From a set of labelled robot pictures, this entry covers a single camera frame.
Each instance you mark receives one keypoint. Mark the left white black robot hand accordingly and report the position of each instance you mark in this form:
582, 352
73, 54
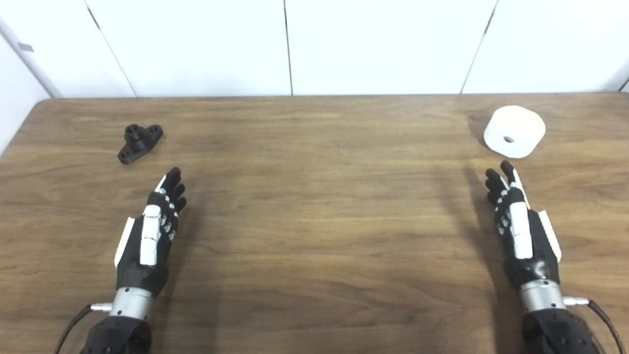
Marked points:
149, 236

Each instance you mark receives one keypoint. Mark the round white plastic piece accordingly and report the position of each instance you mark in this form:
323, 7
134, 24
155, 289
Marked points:
521, 125

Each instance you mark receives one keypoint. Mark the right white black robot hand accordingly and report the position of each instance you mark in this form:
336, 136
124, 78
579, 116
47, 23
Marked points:
520, 236

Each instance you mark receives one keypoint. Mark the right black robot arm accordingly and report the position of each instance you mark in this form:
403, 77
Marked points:
555, 327

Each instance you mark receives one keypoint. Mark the small grey wall label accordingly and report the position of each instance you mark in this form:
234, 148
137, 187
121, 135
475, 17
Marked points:
26, 47

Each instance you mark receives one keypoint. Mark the black plastic holder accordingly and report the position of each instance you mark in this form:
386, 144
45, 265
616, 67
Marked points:
139, 144

